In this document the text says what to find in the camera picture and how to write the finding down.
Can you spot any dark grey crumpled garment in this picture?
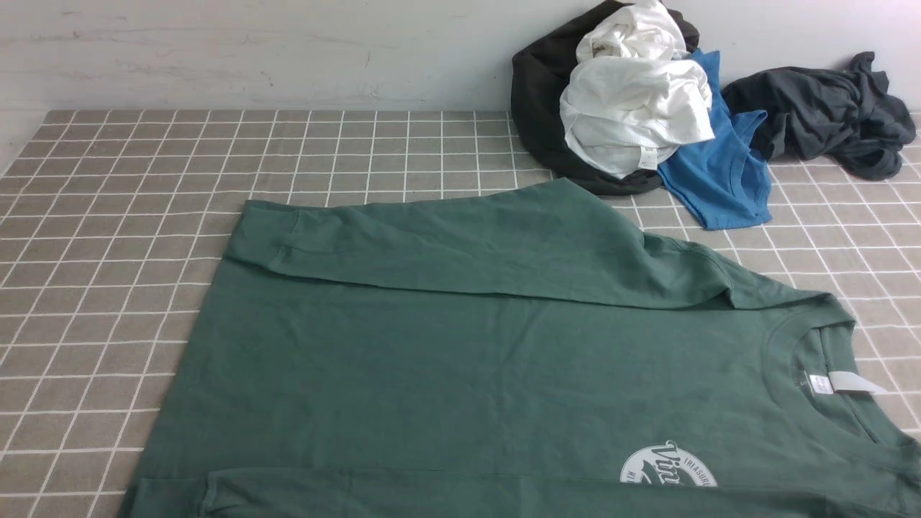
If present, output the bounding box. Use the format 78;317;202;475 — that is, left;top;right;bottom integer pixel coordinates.
722;50;917;181

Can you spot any blue t-shirt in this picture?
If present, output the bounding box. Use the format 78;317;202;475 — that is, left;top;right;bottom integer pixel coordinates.
657;50;773;230

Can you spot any black garment under white shirt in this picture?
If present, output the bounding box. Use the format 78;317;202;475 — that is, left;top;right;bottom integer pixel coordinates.
510;1;699;196

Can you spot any green long-sleeved shirt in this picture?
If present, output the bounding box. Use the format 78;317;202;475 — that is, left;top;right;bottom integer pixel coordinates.
119;180;919;517

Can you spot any white crumpled shirt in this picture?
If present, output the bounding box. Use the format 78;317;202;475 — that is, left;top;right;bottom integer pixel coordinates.
560;1;714;179

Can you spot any grey checkered tablecloth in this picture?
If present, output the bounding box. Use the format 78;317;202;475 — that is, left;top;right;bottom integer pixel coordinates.
1;109;920;517

